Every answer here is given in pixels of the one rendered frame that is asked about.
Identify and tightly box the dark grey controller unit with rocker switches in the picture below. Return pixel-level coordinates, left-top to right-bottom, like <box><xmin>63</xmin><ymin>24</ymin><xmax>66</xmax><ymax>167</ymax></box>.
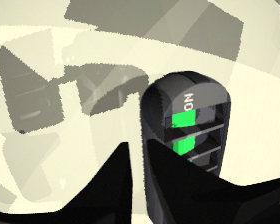
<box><xmin>141</xmin><ymin>71</ymin><xmax>232</xmax><ymax>224</ymax></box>

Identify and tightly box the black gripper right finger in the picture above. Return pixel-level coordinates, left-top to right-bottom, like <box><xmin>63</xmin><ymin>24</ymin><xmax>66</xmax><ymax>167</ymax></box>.
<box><xmin>147</xmin><ymin>139</ymin><xmax>280</xmax><ymax>224</ymax></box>

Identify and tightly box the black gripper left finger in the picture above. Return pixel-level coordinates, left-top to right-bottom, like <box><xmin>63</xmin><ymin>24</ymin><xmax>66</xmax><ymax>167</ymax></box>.
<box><xmin>0</xmin><ymin>141</ymin><xmax>133</xmax><ymax>224</ymax></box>

